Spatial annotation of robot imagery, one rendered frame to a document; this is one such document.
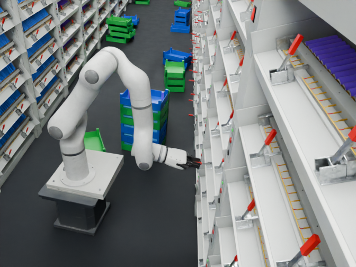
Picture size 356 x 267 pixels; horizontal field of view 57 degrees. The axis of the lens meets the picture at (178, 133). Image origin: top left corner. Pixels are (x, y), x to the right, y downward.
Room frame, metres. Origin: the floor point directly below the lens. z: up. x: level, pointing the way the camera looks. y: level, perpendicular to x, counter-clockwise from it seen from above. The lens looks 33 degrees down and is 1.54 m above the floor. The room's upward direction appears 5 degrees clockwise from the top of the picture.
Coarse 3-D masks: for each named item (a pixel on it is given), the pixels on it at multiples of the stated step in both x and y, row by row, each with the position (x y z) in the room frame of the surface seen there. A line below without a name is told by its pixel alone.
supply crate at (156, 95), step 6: (126, 90) 2.17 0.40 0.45; (150, 90) 2.22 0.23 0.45; (156, 90) 2.21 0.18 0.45; (120, 96) 2.05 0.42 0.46; (126, 96) 2.17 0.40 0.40; (156, 96) 2.21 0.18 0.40; (120, 102) 2.05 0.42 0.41; (126, 102) 2.05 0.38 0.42; (156, 102) 2.11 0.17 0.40; (162, 102) 2.03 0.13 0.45; (156, 108) 2.00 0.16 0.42
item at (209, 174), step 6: (204, 144) 1.43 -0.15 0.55; (210, 144) 1.43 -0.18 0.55; (204, 150) 1.41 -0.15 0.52; (210, 150) 1.40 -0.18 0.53; (204, 156) 1.36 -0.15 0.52; (210, 156) 1.35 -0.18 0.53; (210, 174) 1.21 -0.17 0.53; (210, 180) 1.17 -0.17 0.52; (210, 186) 1.13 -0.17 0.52; (210, 192) 1.09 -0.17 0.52; (210, 198) 1.06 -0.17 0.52; (210, 210) 0.99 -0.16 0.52; (210, 216) 0.95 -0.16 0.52; (210, 222) 0.92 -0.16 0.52; (210, 228) 0.89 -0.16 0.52; (210, 234) 0.82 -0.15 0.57
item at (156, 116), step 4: (120, 104) 2.05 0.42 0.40; (120, 108) 2.05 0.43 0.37; (124, 108) 2.05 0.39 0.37; (128, 108) 2.05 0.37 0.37; (164, 108) 2.10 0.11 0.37; (120, 112) 2.05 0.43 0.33; (124, 112) 2.05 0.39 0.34; (128, 112) 2.04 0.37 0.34; (160, 112) 2.00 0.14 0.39; (164, 112) 2.11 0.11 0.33; (156, 116) 2.00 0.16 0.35; (160, 116) 2.00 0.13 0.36; (160, 120) 2.00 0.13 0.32
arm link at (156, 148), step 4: (152, 144) 1.27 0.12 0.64; (156, 144) 1.28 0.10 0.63; (132, 148) 1.23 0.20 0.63; (152, 148) 1.24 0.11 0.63; (156, 148) 1.25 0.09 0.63; (160, 148) 1.25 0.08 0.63; (132, 152) 1.22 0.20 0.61; (152, 152) 1.22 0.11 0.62; (156, 152) 1.23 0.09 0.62; (156, 156) 1.23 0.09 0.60; (156, 160) 1.23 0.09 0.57
